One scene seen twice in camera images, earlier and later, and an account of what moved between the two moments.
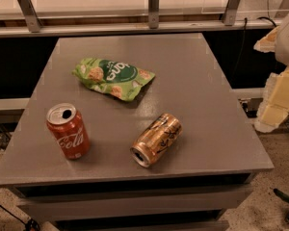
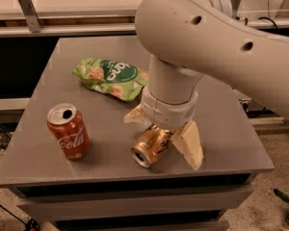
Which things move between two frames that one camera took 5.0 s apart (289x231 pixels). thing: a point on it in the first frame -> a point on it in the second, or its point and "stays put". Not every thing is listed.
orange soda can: x=156 y=140 stays put
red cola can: x=68 y=130 stays put
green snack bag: x=115 y=78 stays put
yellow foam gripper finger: x=267 y=44 -> x=168 y=115
